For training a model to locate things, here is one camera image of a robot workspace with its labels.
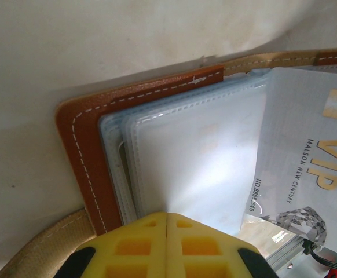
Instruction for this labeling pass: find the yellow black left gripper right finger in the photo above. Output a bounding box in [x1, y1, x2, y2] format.
[167, 213, 276, 278]

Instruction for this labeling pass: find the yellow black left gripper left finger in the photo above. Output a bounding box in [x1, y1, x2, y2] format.
[57, 213, 168, 278]

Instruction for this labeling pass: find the brown leather card holder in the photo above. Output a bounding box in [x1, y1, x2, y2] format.
[0, 47, 337, 278]

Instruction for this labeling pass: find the clear plastic card sleeve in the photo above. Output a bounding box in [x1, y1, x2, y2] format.
[241, 67, 337, 253]

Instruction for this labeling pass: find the aluminium mounting rail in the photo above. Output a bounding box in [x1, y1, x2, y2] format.
[265, 231, 316, 275]

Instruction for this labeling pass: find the black base wire loop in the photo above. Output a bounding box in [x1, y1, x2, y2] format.
[301, 242, 337, 267]

